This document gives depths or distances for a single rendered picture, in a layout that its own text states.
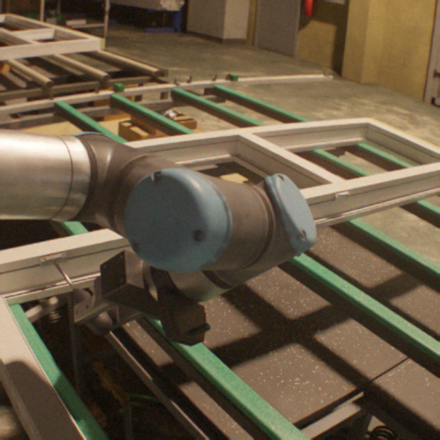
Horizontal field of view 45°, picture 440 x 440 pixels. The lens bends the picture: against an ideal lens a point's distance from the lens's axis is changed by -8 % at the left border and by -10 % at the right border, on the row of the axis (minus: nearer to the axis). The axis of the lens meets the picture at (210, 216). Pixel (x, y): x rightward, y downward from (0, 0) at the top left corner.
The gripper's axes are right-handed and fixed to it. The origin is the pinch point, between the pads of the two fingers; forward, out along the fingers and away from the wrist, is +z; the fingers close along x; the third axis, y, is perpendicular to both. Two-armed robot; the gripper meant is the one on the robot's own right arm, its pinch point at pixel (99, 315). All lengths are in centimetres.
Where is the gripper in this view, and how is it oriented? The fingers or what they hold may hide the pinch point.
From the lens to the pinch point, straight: 81.5
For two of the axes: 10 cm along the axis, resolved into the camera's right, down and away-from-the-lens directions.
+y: -1.3, -8.3, 5.4
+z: -7.5, 4.4, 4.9
